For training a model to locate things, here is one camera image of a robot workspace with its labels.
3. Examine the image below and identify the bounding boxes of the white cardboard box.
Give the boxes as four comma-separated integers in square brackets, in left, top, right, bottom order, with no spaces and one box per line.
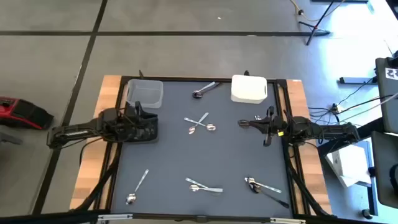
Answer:
[324,144,373,189]

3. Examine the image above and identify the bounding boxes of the silver frame bracket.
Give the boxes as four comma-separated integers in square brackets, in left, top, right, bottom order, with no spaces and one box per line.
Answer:
[97,213,134,222]
[269,217,307,224]

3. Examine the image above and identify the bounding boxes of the yellow floor cable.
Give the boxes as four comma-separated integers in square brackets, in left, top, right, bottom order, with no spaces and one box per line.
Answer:
[290,0,346,22]

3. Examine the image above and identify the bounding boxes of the red and black machine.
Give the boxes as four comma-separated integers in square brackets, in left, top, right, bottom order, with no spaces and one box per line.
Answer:
[0,96,54,130]

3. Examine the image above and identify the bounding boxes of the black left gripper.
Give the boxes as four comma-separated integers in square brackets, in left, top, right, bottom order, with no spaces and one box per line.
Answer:
[123,101,159,144]

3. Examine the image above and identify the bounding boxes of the black metal table frame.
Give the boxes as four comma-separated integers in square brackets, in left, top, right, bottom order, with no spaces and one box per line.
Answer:
[70,70,335,224]

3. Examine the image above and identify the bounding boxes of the grey stand foot bar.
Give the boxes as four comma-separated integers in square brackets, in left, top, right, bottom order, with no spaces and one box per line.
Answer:
[338,77,379,85]

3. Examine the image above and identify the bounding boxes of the spoons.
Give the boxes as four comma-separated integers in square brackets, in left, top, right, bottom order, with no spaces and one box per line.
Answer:
[248,182,290,209]

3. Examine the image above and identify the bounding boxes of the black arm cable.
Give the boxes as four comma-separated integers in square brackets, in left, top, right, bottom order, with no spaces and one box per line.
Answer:
[78,136,106,166]

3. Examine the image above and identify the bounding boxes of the white plastic bin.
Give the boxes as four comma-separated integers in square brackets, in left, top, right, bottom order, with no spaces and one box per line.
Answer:
[230,74,268,105]

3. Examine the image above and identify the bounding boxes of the clear plastic bin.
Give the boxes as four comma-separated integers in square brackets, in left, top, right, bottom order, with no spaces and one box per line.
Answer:
[126,78,164,110]

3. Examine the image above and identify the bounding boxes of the dark grey panel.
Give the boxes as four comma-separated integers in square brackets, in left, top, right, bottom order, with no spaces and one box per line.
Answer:
[371,130,398,209]

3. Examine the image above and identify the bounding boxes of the black slanted beam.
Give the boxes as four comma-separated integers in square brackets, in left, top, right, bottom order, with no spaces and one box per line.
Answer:
[317,117,385,156]

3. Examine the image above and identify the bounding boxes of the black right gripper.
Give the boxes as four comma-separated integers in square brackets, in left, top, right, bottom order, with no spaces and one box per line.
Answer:
[245,105,285,147]

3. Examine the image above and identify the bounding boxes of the black white marker label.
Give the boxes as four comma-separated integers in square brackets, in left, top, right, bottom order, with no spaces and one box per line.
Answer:
[384,67,398,81]

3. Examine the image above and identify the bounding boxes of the grey-blue table mat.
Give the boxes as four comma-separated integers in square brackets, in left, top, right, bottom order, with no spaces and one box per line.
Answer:
[110,80,295,218]

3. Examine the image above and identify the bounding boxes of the black tripod stand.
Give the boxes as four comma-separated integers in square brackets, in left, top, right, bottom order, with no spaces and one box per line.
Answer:
[297,0,332,47]

